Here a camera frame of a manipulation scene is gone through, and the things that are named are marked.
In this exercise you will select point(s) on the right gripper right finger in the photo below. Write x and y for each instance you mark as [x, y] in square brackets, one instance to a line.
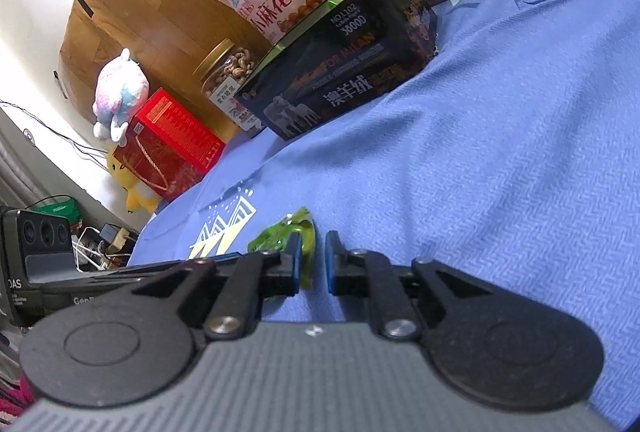
[370, 276]

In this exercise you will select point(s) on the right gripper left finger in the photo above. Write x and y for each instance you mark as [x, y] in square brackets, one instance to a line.
[255, 277]

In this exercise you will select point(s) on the green bag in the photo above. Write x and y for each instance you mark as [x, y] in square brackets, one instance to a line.
[61, 205]

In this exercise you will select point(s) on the yellow plush duck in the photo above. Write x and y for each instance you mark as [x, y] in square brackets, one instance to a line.
[138, 194]

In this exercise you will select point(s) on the red gift box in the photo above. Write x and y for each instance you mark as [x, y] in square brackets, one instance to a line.
[167, 148]

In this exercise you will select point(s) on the pink white plush toy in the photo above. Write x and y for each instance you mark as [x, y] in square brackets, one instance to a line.
[122, 89]

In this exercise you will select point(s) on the cashew jar gold lid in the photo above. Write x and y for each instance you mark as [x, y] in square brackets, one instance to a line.
[222, 73]

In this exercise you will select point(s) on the black metal tin box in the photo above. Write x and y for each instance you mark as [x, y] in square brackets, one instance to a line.
[345, 54]

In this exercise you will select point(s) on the wooden board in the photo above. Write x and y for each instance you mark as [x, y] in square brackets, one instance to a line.
[168, 38]

